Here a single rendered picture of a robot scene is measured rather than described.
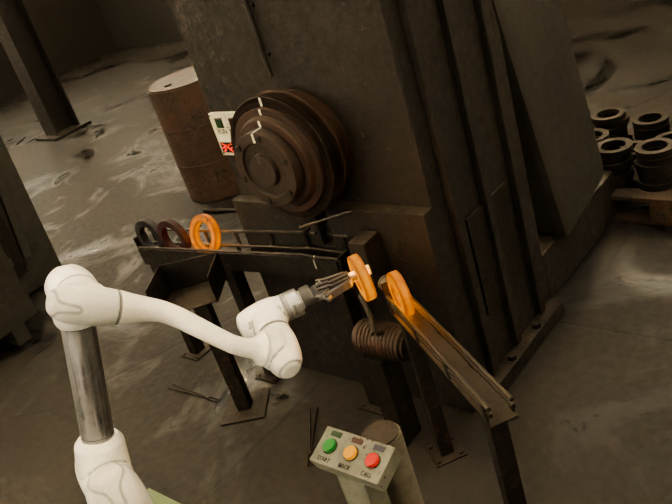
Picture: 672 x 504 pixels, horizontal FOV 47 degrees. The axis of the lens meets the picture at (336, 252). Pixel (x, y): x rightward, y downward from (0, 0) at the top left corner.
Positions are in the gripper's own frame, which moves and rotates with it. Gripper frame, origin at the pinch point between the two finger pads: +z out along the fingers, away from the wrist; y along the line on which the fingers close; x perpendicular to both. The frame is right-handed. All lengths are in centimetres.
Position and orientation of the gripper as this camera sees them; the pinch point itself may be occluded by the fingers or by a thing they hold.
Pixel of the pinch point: (359, 273)
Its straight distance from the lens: 247.0
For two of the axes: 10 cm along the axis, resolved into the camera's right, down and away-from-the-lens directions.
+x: -3.2, -8.3, -4.5
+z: 9.1, -4.1, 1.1
